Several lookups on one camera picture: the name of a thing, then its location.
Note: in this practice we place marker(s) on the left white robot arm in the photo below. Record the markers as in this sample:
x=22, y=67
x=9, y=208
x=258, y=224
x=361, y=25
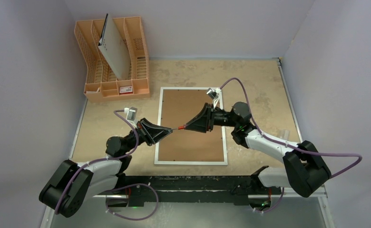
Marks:
x=73, y=183

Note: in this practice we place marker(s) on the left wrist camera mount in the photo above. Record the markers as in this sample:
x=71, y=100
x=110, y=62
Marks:
x=131, y=114

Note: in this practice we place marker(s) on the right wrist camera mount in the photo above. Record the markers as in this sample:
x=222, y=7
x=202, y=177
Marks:
x=214, y=94

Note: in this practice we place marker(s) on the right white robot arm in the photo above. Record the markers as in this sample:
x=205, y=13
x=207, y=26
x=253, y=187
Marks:
x=304, y=169

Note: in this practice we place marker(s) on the clear plastic screwdriver packaging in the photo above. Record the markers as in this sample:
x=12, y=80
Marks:
x=284, y=134

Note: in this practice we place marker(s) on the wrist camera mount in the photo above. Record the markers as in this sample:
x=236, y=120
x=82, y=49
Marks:
x=131, y=114
x=214, y=94

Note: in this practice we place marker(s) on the blue handled screwdriver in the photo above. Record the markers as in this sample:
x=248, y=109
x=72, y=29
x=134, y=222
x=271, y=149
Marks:
x=179, y=128

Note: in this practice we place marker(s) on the orange plastic file organizer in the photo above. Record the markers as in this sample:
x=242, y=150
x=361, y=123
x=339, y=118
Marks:
x=101, y=83

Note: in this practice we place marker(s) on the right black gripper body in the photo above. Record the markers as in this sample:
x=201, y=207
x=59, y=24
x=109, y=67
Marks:
x=210, y=117

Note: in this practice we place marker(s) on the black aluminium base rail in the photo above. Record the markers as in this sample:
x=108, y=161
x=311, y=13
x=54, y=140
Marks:
x=239, y=190

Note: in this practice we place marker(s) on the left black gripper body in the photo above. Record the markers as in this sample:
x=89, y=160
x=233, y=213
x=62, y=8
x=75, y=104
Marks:
x=131, y=139

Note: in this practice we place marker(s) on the small red white box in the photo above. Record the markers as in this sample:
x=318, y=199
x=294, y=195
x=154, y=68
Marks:
x=125, y=90

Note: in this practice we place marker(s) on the white board in organizer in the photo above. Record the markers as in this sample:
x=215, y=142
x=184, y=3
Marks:
x=114, y=50

